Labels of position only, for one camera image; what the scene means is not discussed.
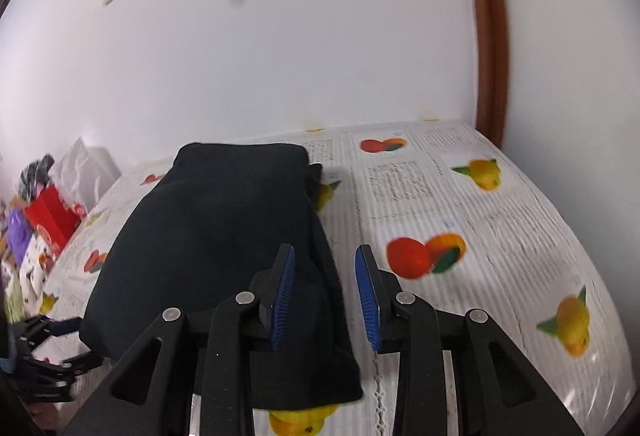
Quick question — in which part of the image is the black long-sleeve sweatshirt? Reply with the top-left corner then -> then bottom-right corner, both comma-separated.
79,144 -> 362,411

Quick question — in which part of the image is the red paper shopping bag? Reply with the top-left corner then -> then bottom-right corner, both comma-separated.
24,186 -> 87,256

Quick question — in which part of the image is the fruit-print white tablecloth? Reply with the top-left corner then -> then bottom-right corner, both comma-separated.
37,117 -> 637,436

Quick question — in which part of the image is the plaid cloth in bag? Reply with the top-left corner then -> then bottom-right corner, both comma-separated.
17,153 -> 54,204

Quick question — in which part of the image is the white plastic bag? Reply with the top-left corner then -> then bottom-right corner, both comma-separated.
49,137 -> 122,217

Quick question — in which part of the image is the brown wooden door frame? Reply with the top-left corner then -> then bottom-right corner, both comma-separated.
474,0 -> 510,147

